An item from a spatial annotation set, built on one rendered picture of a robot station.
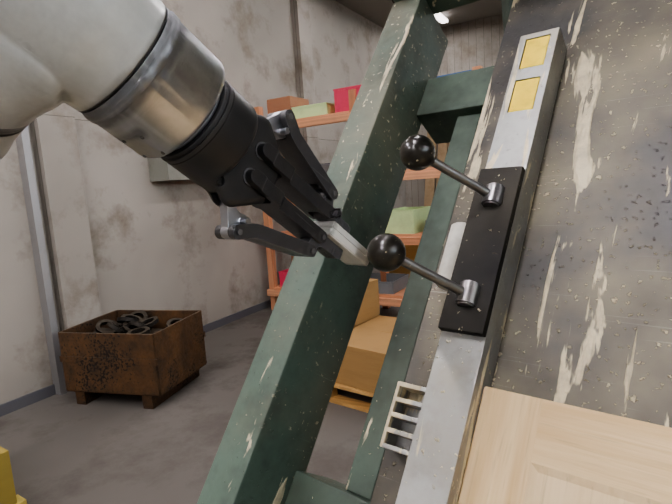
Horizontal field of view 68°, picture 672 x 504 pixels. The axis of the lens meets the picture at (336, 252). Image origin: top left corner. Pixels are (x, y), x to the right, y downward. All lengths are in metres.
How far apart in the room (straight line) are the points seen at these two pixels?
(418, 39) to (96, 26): 0.66
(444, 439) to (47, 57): 0.43
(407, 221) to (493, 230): 4.51
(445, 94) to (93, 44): 0.64
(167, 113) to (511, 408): 0.39
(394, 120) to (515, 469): 0.53
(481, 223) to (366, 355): 2.72
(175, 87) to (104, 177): 4.43
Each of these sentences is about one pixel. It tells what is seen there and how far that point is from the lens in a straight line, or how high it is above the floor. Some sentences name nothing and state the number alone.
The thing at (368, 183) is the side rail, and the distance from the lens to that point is 0.74.
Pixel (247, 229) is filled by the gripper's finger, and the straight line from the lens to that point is 0.40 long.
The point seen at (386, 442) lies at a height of 1.22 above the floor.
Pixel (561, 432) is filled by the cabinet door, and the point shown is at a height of 1.27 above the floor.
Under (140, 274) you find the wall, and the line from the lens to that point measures 4.96.
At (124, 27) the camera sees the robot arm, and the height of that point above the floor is 1.59.
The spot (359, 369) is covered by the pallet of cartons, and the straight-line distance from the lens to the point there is 3.33.
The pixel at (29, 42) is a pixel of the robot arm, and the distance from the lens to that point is 0.33.
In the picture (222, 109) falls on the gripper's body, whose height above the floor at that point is 1.55.
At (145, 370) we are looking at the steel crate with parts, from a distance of 3.80.
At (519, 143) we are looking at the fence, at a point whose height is 1.53.
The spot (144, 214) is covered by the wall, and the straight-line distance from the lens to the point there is 4.99.
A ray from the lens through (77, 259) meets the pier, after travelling 4.46.
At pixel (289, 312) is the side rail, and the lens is 0.66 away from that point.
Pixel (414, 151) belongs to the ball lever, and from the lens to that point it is 0.53.
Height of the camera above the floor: 1.50
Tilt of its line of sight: 8 degrees down
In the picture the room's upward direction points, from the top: 4 degrees counter-clockwise
